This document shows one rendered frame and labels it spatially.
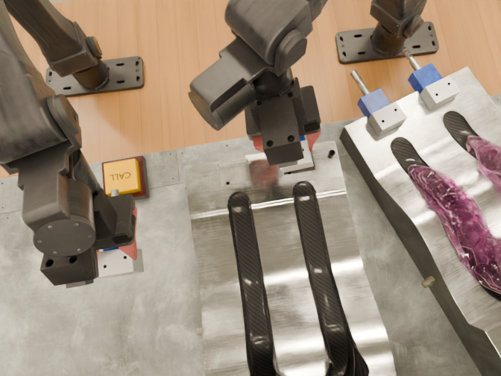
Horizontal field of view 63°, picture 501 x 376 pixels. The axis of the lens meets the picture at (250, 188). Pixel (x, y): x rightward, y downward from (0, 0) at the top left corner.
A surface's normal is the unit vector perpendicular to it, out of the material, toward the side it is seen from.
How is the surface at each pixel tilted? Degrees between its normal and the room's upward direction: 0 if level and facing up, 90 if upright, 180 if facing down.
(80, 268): 62
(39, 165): 27
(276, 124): 23
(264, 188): 0
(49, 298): 0
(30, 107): 16
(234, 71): 2
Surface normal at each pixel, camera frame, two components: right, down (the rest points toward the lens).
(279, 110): -0.27, -0.53
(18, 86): 0.06, 0.00
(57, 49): 0.37, 0.91
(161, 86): -0.04, -0.25
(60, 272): 0.13, 0.72
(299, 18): 0.67, 0.71
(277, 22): -0.22, -0.09
